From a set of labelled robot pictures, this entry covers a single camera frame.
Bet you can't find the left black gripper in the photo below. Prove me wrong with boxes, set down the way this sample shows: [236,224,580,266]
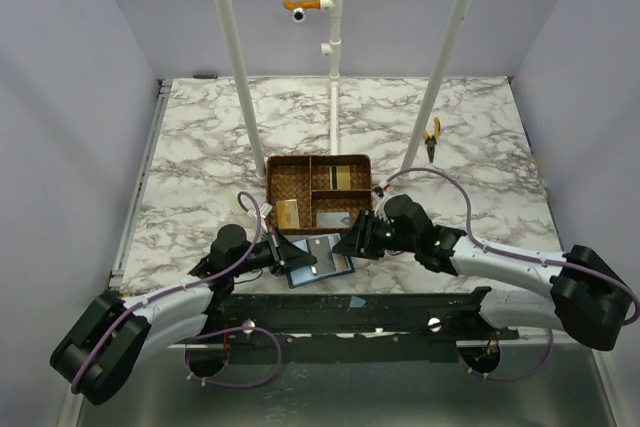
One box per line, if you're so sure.
[230,225,317,277]

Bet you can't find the blue leather card holder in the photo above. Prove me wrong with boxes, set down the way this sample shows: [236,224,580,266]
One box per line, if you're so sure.
[286,233,355,289]

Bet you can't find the black VIP credit card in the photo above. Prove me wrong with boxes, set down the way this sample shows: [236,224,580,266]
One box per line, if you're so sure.
[306,235,335,259]

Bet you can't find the white diamond credit card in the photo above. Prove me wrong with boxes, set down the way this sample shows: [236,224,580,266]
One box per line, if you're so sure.
[316,211,351,229]

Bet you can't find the gold credit card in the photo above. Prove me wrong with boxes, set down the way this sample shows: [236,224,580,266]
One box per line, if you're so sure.
[329,165,351,190]

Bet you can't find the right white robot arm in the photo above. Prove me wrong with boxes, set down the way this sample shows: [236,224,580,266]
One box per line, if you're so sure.
[332,195,632,351]

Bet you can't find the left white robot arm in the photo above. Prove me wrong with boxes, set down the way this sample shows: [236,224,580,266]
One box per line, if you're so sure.
[49,224,317,405]

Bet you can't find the woven brown divided tray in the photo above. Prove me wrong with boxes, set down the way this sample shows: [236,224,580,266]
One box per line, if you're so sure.
[266,154,373,235]

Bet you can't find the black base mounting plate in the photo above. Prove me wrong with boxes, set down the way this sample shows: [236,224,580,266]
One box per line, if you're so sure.
[197,287,519,364]

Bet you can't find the small blue white ball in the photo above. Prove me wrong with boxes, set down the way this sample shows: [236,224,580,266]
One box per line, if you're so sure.
[292,7,306,23]

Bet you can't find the centre white pipe stand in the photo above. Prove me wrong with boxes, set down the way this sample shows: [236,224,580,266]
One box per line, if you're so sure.
[320,0,343,155]

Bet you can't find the orange hook peg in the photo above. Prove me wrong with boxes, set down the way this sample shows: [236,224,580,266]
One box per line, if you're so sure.
[283,0,322,11]

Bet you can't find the left white slanted pipe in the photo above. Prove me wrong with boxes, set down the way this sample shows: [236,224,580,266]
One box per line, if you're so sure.
[214,0,266,180]

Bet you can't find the white slanted pipe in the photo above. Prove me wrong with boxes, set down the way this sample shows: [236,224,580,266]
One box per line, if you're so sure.
[214,0,266,180]
[401,0,472,170]

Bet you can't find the right white slanted pipe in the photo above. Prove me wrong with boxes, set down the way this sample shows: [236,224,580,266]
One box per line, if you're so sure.
[401,0,472,170]

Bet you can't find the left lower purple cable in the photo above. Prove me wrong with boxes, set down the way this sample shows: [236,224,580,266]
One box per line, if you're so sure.
[177,324,282,389]

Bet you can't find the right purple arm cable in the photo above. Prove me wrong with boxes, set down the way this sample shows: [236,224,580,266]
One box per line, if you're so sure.
[372,167,640,326]

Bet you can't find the yellow handled pliers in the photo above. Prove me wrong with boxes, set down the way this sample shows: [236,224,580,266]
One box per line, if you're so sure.
[423,117,441,163]

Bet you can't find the aluminium rail frame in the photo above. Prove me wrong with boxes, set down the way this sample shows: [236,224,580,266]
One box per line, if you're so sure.
[116,77,570,333]

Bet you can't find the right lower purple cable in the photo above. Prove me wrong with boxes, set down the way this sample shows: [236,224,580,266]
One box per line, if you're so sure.
[464,329,554,382]

